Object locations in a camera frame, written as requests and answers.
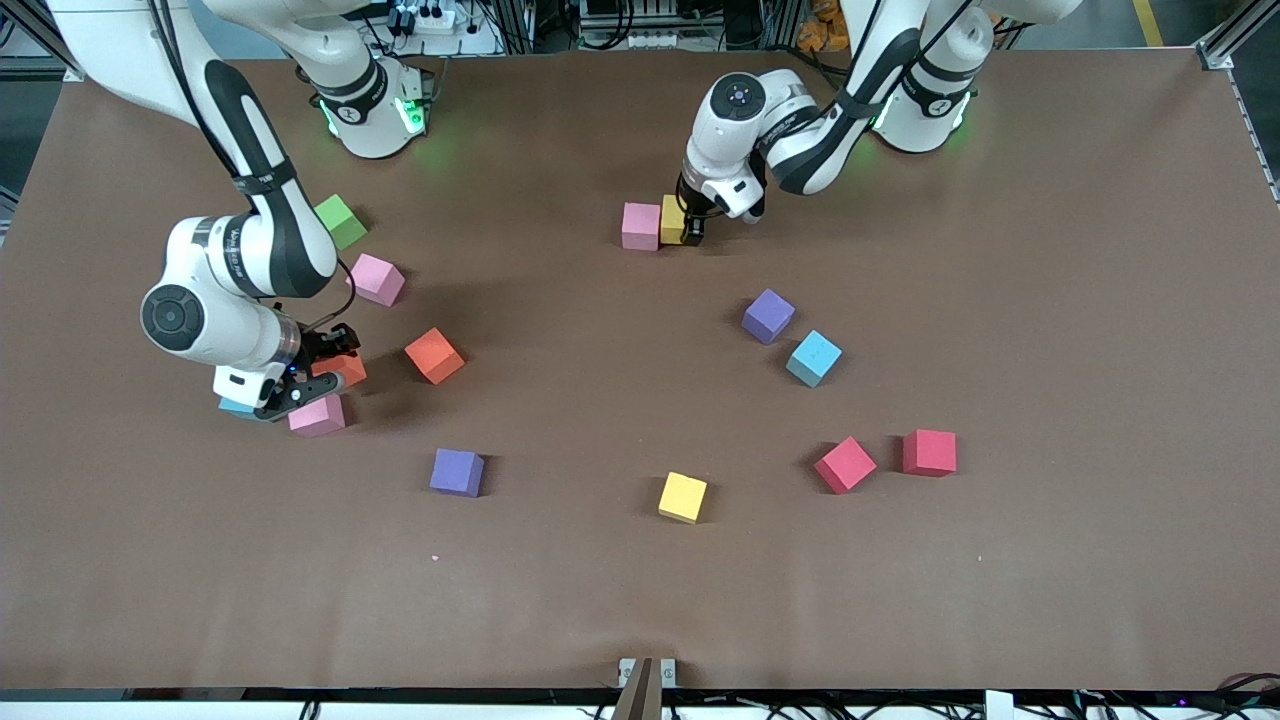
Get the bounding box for orange foam cube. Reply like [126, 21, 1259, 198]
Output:
[318, 352, 369, 389]
[404, 327, 467, 386]

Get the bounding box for purple foam cube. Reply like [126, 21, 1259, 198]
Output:
[741, 288, 797, 346]
[430, 448, 486, 499]

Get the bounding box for pink foam cube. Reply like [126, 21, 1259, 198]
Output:
[621, 202, 662, 252]
[346, 253, 407, 308]
[288, 393, 347, 439]

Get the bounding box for green foam cube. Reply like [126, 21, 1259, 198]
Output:
[313, 194, 369, 251]

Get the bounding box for orange bagged items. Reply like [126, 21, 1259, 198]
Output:
[797, 0, 851, 56]

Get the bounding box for red foam cube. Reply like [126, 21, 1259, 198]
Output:
[902, 429, 958, 478]
[813, 436, 878, 496]

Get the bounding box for white power strip with plugs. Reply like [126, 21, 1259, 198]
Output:
[388, 3, 459, 37]

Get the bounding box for aluminium frame corner profile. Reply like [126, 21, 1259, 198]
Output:
[1193, 0, 1280, 71]
[0, 0, 86, 83]

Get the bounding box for silver metal bracket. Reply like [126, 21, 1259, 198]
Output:
[618, 657, 678, 689]

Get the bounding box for brown tapered post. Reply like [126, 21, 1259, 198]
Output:
[611, 657, 664, 720]

